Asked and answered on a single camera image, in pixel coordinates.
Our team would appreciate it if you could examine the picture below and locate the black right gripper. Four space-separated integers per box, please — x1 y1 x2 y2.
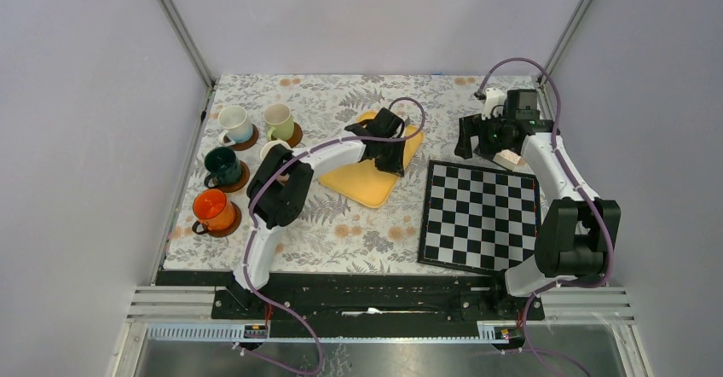
454 110 512 160

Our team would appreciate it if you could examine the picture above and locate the brown coaster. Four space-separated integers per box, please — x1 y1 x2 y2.
219 125 259 151
267 121 303 148
217 160 251 193
207 202 243 238

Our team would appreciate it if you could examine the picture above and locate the light green mug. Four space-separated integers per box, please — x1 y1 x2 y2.
263 103 294 142

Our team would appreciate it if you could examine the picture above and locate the pink mug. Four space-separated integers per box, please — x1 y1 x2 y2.
259 140 292 160

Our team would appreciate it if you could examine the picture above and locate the white and blue mug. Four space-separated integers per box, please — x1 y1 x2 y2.
217 106 254 146

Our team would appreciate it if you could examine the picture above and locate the dark green mug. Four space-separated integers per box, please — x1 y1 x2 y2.
204 147 244 189

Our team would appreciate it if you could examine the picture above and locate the brown coaster bottom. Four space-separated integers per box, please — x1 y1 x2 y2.
207 202 243 238

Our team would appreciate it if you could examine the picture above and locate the orange mug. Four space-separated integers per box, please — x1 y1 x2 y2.
192 188 237 235

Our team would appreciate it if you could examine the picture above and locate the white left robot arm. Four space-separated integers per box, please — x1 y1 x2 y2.
231 108 408 318

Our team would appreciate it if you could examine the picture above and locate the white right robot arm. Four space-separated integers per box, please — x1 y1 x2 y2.
454 88 621 319

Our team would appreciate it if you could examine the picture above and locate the white toy brick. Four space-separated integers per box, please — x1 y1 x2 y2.
492 150 526 171

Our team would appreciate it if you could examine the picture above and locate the floral tablecloth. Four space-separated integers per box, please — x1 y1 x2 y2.
163 74 484 274

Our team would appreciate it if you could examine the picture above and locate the black white chessboard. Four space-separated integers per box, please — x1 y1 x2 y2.
418 160 541 275

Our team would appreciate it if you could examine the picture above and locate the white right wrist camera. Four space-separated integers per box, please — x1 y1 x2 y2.
474 88 507 119

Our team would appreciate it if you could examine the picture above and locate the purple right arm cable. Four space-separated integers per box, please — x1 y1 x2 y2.
477 57 616 377

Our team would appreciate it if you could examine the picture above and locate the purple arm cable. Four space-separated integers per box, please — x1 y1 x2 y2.
241 97 427 377
477 57 616 377

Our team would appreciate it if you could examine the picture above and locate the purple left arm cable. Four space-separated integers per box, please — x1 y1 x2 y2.
241 97 427 377

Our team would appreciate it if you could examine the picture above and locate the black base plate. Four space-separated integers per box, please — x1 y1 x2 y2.
211 270 547 339

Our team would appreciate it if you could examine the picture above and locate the right aluminium frame post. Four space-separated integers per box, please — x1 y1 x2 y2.
545 0 595 76

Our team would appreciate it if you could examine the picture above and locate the aluminium frame post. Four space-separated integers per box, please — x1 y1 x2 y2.
157 0 216 89
545 0 595 76

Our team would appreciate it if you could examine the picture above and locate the left aluminium frame post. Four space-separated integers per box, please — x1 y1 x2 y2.
157 0 216 89

